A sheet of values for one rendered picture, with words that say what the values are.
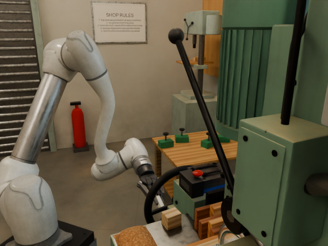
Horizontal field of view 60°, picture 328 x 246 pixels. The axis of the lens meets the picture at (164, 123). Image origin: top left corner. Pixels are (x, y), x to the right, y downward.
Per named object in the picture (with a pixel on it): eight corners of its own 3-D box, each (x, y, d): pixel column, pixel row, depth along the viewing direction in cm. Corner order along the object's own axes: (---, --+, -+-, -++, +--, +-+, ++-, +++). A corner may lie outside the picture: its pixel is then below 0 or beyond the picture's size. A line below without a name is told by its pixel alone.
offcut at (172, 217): (174, 218, 81) (174, 206, 80) (181, 225, 78) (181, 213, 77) (161, 223, 79) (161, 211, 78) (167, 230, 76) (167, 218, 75)
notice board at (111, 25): (146, 43, 350) (146, 2, 335) (147, 43, 348) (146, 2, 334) (93, 43, 330) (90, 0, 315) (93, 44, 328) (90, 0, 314)
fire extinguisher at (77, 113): (87, 145, 364) (83, 99, 345) (89, 151, 347) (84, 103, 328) (72, 147, 358) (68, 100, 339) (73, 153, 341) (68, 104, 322)
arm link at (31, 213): (24, 253, 96) (10, 197, 90) (3, 230, 108) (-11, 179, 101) (67, 228, 108) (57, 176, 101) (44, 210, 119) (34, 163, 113)
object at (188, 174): (209, 173, 94) (210, 157, 92) (229, 189, 85) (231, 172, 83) (174, 181, 89) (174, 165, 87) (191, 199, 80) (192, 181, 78)
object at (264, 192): (271, 202, 45) (283, 112, 41) (321, 238, 38) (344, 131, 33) (228, 215, 42) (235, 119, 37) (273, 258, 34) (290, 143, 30)
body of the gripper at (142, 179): (136, 166, 133) (143, 180, 126) (153, 163, 136) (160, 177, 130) (135, 177, 137) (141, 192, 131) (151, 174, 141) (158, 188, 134)
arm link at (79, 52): (114, 65, 118) (95, 64, 127) (95, 24, 108) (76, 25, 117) (92, 82, 112) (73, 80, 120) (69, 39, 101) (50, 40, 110)
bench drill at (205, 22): (204, 144, 367) (211, 13, 317) (229, 165, 311) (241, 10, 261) (169, 149, 353) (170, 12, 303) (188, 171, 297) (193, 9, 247)
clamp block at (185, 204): (210, 194, 98) (211, 171, 96) (234, 216, 87) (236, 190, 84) (171, 204, 93) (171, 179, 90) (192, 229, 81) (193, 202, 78)
